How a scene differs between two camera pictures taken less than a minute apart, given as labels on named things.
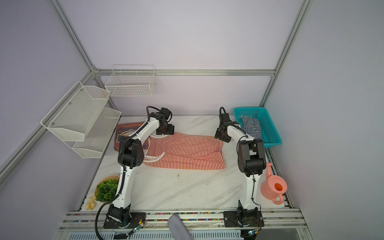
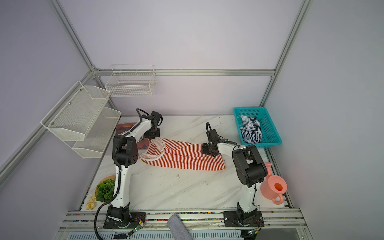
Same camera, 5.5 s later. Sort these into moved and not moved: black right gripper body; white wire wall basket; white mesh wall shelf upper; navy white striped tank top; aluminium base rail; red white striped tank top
Moved: red white striped tank top; black right gripper body
Not moved: aluminium base rail; navy white striped tank top; white mesh wall shelf upper; white wire wall basket
